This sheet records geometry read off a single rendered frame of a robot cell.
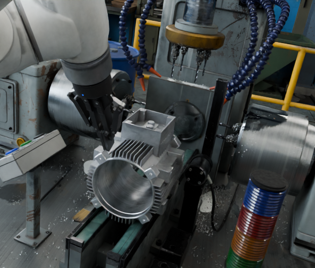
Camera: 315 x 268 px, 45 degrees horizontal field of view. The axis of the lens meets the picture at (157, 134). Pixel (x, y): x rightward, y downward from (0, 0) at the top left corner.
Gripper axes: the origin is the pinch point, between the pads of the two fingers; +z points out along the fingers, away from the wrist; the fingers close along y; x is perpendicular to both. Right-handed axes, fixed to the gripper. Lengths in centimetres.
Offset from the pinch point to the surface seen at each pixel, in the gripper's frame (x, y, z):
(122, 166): -4.5, 0.8, 19.0
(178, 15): -64, 6, 11
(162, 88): -41.4, 3.4, 25.1
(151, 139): -5.1, -8.9, 3.1
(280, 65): -366, -28, 282
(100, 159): 4.2, 0.2, 3.2
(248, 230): 15.6, -35.1, -9.8
